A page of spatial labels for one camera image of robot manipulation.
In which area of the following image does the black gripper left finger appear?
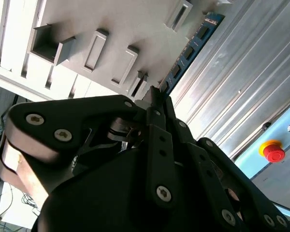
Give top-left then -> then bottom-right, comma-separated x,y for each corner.
0,86 -> 177,209

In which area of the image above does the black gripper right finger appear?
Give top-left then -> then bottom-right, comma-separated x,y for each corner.
165,96 -> 290,232

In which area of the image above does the blue RAM stick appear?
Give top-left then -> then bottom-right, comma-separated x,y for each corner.
158,11 -> 226,95

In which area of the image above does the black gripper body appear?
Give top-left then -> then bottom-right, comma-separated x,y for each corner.
32,147 -> 223,232

